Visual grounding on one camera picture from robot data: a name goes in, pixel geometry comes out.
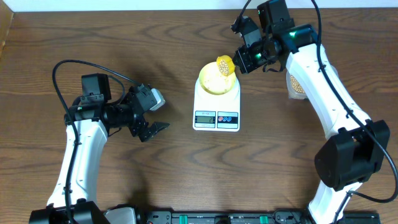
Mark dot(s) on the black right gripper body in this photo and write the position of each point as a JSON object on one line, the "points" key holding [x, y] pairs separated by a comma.
{"points": [[254, 57]]}

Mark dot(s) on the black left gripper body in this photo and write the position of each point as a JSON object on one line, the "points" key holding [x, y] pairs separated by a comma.
{"points": [[138, 112]]}

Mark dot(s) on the yellow plastic measuring scoop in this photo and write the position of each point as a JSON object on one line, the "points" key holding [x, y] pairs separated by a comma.
{"points": [[225, 65]]}

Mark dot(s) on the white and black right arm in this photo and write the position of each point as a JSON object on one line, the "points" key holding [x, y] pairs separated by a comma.
{"points": [[355, 145]]}

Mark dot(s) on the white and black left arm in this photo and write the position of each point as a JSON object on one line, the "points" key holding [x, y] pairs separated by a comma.
{"points": [[88, 122]]}

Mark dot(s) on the pale yellow bowl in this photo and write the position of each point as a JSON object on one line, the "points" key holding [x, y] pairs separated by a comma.
{"points": [[214, 82]]}

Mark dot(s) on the white digital kitchen scale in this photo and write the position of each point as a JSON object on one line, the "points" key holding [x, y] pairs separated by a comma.
{"points": [[217, 112]]}

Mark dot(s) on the clear container of soybeans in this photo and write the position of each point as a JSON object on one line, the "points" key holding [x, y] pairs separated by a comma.
{"points": [[295, 90]]}

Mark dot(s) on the brown cardboard panel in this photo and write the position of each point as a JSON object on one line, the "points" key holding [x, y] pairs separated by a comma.
{"points": [[6, 17]]}

